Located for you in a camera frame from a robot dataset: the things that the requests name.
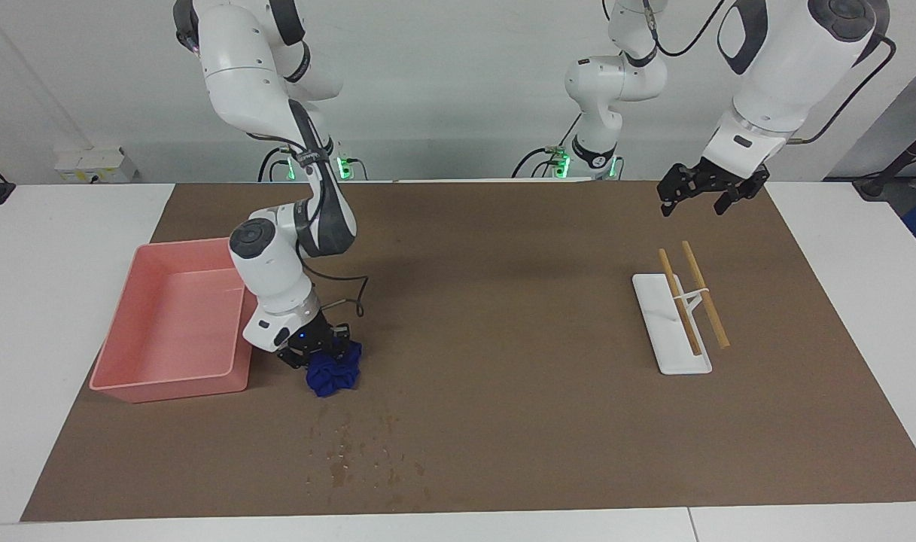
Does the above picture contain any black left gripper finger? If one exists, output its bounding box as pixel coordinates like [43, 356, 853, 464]
[658, 163, 698, 218]
[714, 169, 771, 218]

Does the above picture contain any blue towel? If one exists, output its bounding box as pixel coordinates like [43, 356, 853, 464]
[307, 340, 363, 398]

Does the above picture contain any wooden rack rod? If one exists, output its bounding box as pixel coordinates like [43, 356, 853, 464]
[680, 240, 731, 349]
[658, 248, 703, 357]

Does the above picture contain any black floor stand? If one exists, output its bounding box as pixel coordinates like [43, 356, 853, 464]
[853, 120, 916, 200]

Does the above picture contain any pink plastic bin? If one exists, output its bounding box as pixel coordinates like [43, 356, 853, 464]
[89, 236, 259, 404]

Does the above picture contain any brown table mat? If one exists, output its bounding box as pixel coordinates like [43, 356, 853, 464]
[20, 179, 916, 522]

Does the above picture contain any white socket box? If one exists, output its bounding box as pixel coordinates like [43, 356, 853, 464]
[54, 146, 139, 184]

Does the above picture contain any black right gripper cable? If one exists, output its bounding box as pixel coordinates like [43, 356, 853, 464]
[298, 256, 370, 319]

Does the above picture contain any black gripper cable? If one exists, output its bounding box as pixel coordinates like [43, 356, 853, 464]
[298, 256, 370, 319]
[785, 34, 898, 145]

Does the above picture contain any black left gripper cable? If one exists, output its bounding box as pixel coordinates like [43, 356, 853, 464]
[785, 34, 898, 145]

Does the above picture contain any black arm base cable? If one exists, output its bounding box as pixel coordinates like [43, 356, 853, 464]
[258, 147, 289, 183]
[512, 111, 583, 179]

